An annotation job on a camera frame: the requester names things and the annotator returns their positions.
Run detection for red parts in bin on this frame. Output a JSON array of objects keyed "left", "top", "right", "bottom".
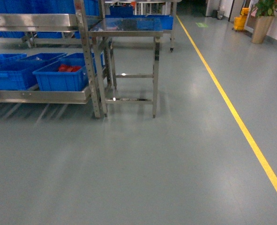
[{"left": 58, "top": 64, "right": 82, "bottom": 72}]

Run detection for potted green plant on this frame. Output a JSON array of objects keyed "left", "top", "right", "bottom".
[{"left": 251, "top": 0, "right": 277, "bottom": 44}]

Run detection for yellow mop bucket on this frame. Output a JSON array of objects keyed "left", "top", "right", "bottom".
[{"left": 232, "top": 7, "right": 249, "bottom": 31}]

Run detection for blue bin with red parts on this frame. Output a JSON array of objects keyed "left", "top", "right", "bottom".
[{"left": 32, "top": 53, "right": 89, "bottom": 91}]

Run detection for blue bin left front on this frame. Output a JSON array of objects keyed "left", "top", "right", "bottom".
[{"left": 0, "top": 52, "right": 67, "bottom": 90}]

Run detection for small stainless steel table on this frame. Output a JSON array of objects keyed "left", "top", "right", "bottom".
[{"left": 88, "top": 18, "right": 163, "bottom": 118}]

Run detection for stainless steel shelf rack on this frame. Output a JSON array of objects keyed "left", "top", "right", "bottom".
[{"left": 0, "top": 0, "right": 103, "bottom": 118}]

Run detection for grey trash can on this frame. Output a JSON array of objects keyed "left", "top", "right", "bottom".
[{"left": 216, "top": 10, "right": 225, "bottom": 20}]

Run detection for stainless steel cart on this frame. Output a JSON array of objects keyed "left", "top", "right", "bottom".
[{"left": 105, "top": 0, "right": 180, "bottom": 52}]

